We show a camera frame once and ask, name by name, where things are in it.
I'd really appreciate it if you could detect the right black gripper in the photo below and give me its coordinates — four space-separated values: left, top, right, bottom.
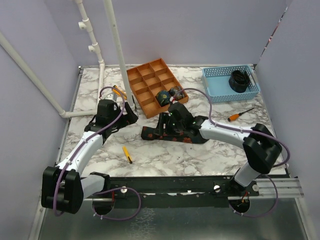
154 112 185 136

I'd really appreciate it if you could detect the black orange floral tie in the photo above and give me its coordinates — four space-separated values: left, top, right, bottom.
141 126 208 144

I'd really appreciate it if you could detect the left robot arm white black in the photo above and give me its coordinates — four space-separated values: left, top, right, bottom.
41 99 138 216

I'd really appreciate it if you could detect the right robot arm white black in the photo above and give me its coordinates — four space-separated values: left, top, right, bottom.
148 102 282 196

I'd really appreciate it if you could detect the yellow utility knife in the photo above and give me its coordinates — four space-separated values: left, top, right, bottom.
112 85 128 101

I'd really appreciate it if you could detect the rolled navy yellow tie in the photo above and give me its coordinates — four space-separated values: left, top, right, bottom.
155 90 172 107

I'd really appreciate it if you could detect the small yellow black cutter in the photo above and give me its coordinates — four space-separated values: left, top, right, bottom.
122 146 133 164

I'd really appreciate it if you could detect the orange wooden compartment tray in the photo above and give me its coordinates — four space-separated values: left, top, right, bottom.
127 58 181 119

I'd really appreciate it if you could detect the rolled brown floral tie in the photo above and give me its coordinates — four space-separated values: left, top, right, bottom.
168 85 185 101

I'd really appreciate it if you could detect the light blue plastic basket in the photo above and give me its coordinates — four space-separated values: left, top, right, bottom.
202 65 261 103

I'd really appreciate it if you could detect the rolled black tie in basket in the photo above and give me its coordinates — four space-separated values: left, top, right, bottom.
228 70 250 93

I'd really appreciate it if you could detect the small green handled screwdriver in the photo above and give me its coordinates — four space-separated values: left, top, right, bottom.
132 95 137 111

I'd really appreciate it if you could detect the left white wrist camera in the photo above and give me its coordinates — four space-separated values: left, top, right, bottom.
104 91 118 102

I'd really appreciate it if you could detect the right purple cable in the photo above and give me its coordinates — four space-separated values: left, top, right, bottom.
168 87 291 218

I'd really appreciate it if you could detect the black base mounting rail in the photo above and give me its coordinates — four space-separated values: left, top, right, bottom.
52 174 261 210

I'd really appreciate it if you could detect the orange handled screwdriver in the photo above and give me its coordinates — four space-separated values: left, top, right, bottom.
227 107 254 122

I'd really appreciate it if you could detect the white PVC pipe frame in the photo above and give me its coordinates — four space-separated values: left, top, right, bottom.
0 0 126 119

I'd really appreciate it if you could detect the aluminium extrusion rail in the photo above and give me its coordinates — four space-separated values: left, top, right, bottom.
249 178 305 199

